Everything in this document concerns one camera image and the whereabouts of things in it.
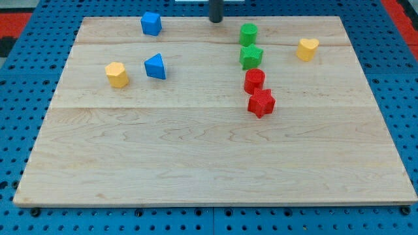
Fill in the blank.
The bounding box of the red star block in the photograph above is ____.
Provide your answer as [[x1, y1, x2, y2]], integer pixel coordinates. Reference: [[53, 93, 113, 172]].
[[248, 88, 276, 118]]

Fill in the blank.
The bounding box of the green star block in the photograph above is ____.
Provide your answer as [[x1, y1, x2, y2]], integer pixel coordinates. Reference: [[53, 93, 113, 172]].
[[239, 44, 264, 70]]

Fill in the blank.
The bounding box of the yellow heart block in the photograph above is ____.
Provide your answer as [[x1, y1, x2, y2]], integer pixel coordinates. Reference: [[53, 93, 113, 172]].
[[296, 39, 319, 62]]

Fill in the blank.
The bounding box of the light wooden board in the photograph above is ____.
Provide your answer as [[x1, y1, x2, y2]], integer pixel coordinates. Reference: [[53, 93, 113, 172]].
[[14, 16, 417, 208]]

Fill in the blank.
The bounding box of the red cylinder block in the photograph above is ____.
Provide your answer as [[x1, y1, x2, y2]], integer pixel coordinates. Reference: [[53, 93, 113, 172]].
[[244, 69, 265, 95]]

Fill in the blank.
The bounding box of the blue triangle block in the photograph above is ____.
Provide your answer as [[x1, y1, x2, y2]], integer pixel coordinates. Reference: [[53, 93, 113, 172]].
[[144, 54, 166, 80]]

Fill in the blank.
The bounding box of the green cylinder block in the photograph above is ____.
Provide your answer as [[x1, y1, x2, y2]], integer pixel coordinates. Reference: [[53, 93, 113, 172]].
[[239, 23, 258, 46]]

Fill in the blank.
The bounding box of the yellow hexagon block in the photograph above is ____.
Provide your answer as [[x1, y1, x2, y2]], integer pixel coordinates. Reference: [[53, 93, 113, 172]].
[[104, 61, 129, 88]]

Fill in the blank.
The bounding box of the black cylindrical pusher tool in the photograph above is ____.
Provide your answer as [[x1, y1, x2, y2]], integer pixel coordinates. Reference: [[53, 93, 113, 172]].
[[208, 0, 224, 23]]

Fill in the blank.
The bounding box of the blue cube block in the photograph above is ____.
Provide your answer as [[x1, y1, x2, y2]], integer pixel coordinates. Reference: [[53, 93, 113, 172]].
[[140, 12, 162, 37]]

